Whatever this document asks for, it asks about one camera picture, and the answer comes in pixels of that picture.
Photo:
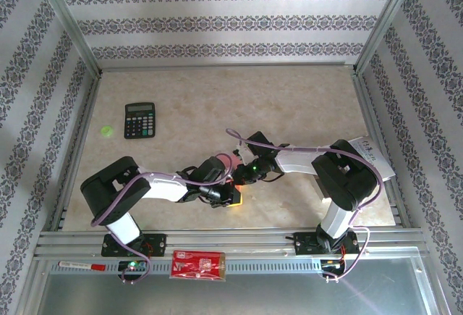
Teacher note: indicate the aluminium frame post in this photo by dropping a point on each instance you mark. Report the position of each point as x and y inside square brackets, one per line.
[387, 18]
[65, 18]

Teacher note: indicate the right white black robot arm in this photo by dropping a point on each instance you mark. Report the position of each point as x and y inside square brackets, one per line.
[343, 181]

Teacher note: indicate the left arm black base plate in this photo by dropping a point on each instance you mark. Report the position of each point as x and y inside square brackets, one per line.
[155, 244]

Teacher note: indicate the small controller board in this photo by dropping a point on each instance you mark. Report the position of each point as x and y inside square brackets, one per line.
[331, 263]
[132, 265]

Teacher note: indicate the long aluminium base rail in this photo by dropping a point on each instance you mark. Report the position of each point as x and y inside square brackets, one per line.
[231, 239]

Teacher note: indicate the white printed booklet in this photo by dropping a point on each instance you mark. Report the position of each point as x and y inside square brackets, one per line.
[380, 163]

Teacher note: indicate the aluminium side rail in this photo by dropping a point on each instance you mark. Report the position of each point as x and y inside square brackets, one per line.
[79, 148]
[380, 119]

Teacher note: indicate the aluminium rail below patterned wall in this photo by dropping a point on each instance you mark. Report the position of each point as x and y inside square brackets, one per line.
[224, 66]

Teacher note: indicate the black desk calculator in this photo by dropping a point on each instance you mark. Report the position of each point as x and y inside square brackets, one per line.
[140, 119]

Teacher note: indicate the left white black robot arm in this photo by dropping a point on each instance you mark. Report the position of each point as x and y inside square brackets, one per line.
[162, 188]

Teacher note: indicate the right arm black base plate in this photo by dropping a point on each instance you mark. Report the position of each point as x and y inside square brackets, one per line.
[304, 243]

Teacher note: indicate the red white marker pen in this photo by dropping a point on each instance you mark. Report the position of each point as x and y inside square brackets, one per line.
[81, 265]

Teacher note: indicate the red snack packet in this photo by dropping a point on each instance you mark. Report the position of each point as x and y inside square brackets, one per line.
[197, 265]

